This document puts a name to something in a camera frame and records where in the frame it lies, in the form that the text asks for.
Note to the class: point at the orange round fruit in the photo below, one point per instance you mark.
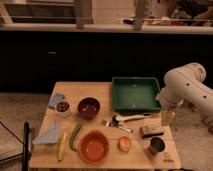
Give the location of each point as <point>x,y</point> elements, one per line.
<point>124,144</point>

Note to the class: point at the metal spoon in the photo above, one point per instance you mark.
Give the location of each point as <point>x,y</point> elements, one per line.
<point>110,124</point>

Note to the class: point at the small white bowl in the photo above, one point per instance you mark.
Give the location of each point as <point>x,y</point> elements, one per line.
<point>62,108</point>

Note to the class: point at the orange bowl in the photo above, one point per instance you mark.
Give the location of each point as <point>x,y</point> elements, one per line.
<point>93,148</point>

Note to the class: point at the green chili pepper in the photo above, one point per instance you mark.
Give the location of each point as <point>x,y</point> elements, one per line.
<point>73,136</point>

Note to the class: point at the blue sponge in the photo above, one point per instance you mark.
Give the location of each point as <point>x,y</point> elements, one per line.
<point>57,97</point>

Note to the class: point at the light blue cloth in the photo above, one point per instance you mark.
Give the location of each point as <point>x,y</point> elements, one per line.
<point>50,136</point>

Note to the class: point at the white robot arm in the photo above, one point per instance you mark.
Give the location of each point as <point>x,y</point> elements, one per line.
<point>186,84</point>

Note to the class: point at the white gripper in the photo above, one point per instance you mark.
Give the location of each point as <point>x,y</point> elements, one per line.
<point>167,115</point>

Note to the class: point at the dark metal cup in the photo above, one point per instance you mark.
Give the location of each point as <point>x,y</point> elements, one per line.
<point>156,146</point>

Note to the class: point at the yellow corn cob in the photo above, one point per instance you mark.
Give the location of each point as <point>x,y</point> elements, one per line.
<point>62,146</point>

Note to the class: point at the black pole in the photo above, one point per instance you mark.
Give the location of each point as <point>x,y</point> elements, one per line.
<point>25,156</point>

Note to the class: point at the green plastic tray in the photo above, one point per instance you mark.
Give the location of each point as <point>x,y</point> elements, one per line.
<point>135,94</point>

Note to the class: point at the wooden board eraser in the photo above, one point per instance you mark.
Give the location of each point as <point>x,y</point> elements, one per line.
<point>149,131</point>

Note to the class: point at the white spoon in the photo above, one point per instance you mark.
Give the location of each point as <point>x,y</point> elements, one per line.
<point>120,118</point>

